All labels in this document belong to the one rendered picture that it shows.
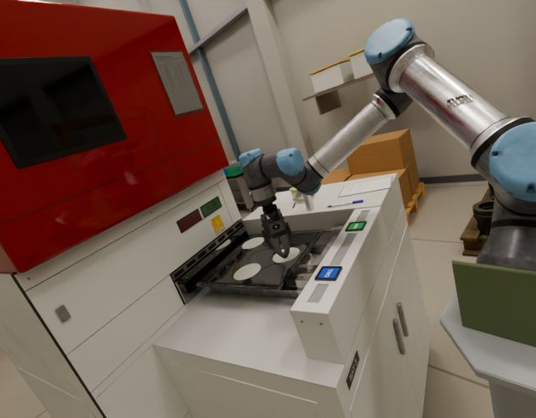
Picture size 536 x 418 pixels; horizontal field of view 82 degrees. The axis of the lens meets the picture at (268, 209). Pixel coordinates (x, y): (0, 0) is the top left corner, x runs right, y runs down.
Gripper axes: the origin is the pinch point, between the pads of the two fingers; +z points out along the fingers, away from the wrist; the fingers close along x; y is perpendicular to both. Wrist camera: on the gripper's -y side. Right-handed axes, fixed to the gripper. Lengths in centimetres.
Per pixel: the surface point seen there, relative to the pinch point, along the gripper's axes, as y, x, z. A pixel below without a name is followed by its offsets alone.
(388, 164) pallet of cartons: 209, -124, 42
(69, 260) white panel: -14, 54, -26
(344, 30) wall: 305, -146, -104
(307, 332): -34.2, 0.1, 3.5
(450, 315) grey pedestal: -34.1, -32.4, 11.4
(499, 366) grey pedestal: -49, -32, 11
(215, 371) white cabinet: -21.9, 28.2, 16.0
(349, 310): -30.0, -11.0, 4.7
